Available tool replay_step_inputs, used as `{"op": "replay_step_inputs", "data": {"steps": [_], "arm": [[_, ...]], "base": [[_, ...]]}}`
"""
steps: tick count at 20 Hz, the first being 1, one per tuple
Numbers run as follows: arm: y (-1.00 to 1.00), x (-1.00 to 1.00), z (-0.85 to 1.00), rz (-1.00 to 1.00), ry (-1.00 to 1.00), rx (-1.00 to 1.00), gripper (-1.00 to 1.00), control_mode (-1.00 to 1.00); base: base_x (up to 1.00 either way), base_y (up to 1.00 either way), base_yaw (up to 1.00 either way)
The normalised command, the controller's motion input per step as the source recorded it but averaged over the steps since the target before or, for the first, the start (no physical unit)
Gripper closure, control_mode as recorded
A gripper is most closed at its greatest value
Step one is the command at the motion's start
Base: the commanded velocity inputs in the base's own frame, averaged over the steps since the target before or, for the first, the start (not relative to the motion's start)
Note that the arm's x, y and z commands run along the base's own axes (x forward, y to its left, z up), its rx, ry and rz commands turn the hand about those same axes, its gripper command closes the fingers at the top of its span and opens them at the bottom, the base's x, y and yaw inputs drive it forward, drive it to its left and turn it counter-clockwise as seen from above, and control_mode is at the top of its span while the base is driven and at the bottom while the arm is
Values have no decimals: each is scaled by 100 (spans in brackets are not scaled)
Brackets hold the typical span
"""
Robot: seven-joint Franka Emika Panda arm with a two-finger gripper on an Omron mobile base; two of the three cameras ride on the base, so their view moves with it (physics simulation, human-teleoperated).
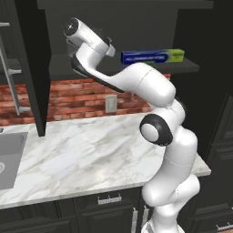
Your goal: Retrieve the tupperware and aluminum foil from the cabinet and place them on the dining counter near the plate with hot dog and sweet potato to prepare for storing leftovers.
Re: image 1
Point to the black wall cabinet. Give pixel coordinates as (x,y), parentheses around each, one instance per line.
(130,24)

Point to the black base cupboard door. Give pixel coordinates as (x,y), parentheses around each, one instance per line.
(103,223)
(30,220)

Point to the black drawer front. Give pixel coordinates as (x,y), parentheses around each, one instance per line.
(91,204)

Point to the black tall cabinet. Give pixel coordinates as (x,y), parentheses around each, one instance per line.
(212,91)

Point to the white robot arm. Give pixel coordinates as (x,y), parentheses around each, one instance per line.
(170,170)

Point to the blue green aluminum foil box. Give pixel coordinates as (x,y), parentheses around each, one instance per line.
(145,56)

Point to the black wall cabinet door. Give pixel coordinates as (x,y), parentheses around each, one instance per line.
(35,60)

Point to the grey wall outlet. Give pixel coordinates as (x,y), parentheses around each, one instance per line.
(111,103)

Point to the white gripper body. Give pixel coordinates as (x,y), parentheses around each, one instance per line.
(110,50)

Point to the grey metal sink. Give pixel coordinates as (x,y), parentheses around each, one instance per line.
(10,157)

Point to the grey metal wall rail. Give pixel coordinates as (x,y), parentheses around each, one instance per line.
(9,72)

